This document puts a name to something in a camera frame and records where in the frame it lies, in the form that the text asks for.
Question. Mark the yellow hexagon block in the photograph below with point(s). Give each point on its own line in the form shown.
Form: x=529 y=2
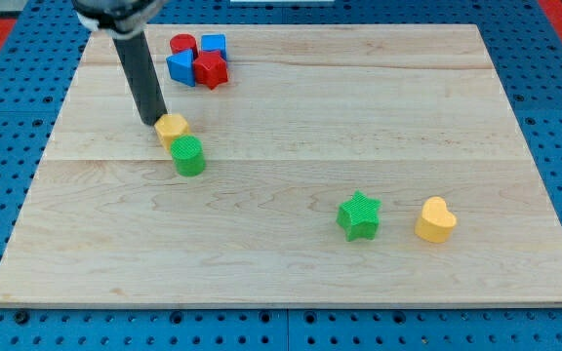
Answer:
x=170 y=127

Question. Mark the red cylinder block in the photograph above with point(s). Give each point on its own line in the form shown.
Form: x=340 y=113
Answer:
x=182 y=42

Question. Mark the yellow heart block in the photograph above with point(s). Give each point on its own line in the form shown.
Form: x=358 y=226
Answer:
x=435 y=223

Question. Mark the green cylinder block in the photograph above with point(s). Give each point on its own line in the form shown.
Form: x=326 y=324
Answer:
x=188 y=156

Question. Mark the green star block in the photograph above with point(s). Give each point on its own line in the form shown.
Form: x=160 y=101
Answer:
x=359 y=217

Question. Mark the wooden board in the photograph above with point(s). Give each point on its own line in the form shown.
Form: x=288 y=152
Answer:
x=309 y=115

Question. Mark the blue triangle block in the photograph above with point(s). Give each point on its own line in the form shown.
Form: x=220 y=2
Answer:
x=180 y=67

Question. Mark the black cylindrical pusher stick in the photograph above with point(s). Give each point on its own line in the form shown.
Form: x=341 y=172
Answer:
x=139 y=69

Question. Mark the red star block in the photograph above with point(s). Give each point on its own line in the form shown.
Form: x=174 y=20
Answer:
x=210 y=69

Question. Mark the blue cube block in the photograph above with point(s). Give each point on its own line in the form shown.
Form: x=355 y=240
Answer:
x=214 y=42

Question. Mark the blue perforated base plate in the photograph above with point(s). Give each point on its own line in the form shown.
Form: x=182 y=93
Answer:
x=36 y=67

